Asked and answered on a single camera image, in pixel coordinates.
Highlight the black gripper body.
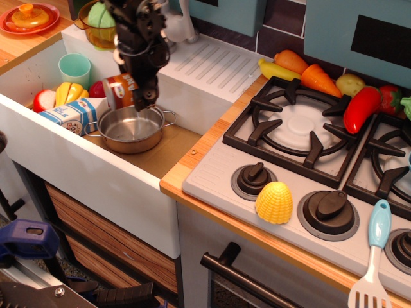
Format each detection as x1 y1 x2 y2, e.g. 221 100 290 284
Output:
116 35 170 99

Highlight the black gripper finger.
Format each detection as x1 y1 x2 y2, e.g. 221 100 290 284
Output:
134 94 157 112

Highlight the orange beans can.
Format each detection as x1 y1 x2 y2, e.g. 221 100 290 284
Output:
102 73 138 110

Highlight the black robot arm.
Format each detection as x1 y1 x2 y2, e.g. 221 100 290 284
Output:
103 1 170 112

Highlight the orange transparent pot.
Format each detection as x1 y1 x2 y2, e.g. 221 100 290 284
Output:
74 1 116 49

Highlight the grey toy faucet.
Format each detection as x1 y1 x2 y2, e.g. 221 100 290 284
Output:
161 0 199 53

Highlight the red tomato toy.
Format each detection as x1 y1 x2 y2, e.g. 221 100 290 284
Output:
89 81 106 98

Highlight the green cabbage toy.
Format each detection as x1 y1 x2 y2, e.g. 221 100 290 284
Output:
87 2 116 42

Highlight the white toy sink basin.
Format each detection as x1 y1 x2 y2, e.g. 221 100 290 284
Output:
1 26 260 259

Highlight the blue white milk carton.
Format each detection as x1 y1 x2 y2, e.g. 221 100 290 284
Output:
39 98 110 136

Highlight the mint green cup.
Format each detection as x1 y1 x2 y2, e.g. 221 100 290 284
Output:
58 53 91 90

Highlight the yellow bell pepper toy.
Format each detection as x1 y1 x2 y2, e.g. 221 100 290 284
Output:
55 81 89 107

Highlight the orange plate with lid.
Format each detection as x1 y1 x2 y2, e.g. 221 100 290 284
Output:
1 3 60 35

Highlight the yellow banana toy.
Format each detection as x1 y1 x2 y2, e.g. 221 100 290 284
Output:
258 58 301 81

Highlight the left black stove knob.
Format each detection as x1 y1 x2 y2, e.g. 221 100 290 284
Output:
231 162 277 201

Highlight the black stove knob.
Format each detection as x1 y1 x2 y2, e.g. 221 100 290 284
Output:
231 162 277 201
384 228 410 275
297 191 360 242

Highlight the small orange carrot toy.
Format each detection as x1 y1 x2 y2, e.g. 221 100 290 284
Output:
274 49 309 74

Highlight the black left burner grate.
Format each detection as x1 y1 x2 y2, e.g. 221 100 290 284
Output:
223 77 370 189

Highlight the black burner grate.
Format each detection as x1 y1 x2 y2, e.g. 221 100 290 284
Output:
223 77 370 189
344 114 410 221

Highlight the yellow corn cob toy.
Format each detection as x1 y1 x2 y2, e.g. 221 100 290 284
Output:
256 181 293 224

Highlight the large orange carrot toy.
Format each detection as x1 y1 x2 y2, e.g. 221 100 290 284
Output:
301 64 342 98

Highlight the blue clamp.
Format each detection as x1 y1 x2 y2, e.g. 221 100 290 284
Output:
1 219 60 260

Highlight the yellow potato toy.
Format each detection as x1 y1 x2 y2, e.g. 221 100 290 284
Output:
336 73 365 98

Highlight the middle black stove knob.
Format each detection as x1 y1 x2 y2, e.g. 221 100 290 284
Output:
297 191 360 242

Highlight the red chili pepper toy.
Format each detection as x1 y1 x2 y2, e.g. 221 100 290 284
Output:
344 86 382 134

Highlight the red strawberry toy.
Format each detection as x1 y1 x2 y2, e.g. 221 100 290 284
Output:
378 85 403 116

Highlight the black right burner grate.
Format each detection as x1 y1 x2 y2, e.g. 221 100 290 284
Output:
344 114 410 221

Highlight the green leafy toy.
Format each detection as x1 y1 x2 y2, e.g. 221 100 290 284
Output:
400 97 411 120

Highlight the right black stove knob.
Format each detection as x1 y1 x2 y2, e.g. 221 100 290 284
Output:
384 228 410 275

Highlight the blue white toy spatula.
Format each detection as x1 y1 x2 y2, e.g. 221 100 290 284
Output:
347 199 392 307

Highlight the steel pot with handles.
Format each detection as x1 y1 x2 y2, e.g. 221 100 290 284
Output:
85 106 177 154

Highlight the black oven door handle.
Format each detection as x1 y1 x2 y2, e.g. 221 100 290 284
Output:
200 242 301 308

